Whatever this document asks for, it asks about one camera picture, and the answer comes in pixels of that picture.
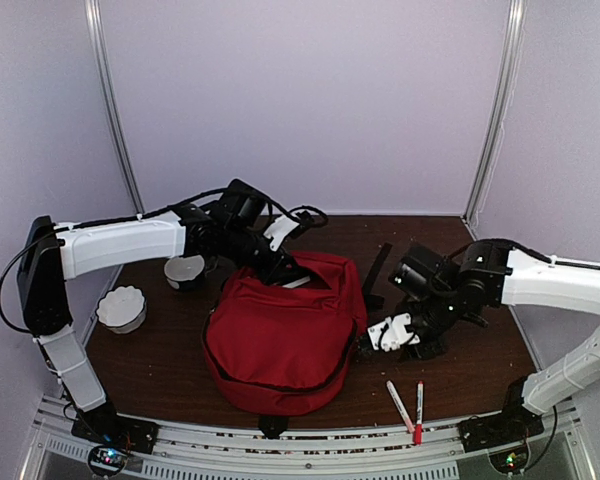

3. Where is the right aluminium frame post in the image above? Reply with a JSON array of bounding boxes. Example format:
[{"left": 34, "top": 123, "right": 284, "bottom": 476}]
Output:
[{"left": 463, "top": 0, "right": 527, "bottom": 233}]

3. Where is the pink capped white marker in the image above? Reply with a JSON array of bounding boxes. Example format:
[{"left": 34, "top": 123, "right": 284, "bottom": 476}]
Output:
[{"left": 386, "top": 380, "right": 415, "bottom": 434}]

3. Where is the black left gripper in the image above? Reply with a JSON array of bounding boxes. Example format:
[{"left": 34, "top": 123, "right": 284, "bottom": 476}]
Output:
[{"left": 222, "top": 223, "right": 304, "bottom": 286}]

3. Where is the scalloped white bowl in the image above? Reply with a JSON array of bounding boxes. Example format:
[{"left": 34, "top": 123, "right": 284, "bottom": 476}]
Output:
[{"left": 96, "top": 286, "right": 147, "bottom": 334}]

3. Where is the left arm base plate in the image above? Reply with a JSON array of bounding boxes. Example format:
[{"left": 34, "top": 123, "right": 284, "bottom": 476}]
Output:
[{"left": 71, "top": 408, "right": 159, "bottom": 454}]

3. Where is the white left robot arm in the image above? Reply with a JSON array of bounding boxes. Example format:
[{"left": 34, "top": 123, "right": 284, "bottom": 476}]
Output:
[{"left": 5, "top": 179, "right": 328, "bottom": 444}]

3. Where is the front aluminium rail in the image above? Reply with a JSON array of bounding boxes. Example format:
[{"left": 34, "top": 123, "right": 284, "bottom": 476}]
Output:
[{"left": 15, "top": 396, "right": 600, "bottom": 479}]

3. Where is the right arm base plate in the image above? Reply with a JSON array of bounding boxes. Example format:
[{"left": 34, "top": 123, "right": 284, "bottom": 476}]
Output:
[{"left": 458, "top": 412, "right": 544, "bottom": 453}]

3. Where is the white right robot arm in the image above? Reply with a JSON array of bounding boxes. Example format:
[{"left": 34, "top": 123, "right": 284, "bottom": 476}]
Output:
[{"left": 371, "top": 239, "right": 600, "bottom": 442}]

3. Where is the red backpack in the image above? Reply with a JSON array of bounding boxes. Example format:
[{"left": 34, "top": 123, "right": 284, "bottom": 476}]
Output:
[{"left": 202, "top": 243, "right": 392, "bottom": 439}]

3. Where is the aluminium frame post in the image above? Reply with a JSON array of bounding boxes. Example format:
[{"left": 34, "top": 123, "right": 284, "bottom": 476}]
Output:
[
  {"left": 84, "top": 0, "right": 145, "bottom": 214},
  {"left": 463, "top": 0, "right": 527, "bottom": 233}
]

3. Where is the left aluminium frame post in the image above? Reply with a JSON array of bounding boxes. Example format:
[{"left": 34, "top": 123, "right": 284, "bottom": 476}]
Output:
[{"left": 84, "top": 0, "right": 145, "bottom": 214}]

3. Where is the red capped white marker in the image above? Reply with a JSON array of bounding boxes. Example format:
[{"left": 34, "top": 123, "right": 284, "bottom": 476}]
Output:
[{"left": 413, "top": 381, "right": 424, "bottom": 445}]

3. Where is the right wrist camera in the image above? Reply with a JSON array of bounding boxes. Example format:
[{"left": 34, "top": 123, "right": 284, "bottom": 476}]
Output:
[{"left": 356, "top": 313, "right": 421, "bottom": 355}]

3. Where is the round white bowl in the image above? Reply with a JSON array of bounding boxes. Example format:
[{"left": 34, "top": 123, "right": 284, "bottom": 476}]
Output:
[{"left": 163, "top": 255, "right": 206, "bottom": 291}]

